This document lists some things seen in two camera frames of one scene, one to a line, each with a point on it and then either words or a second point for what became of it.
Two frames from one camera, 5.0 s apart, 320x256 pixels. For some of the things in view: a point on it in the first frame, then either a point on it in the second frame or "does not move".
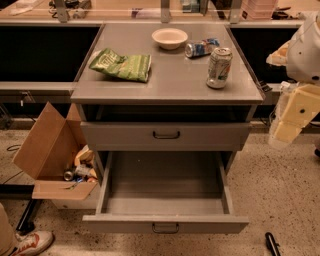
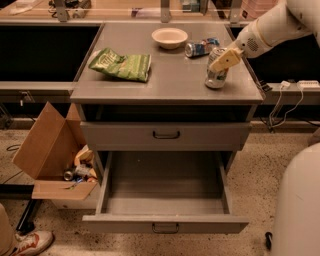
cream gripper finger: (302, 103) to (229, 59)
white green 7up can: (219, 66) does not move
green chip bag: (134, 68) does not move
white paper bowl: (169, 38) does not move
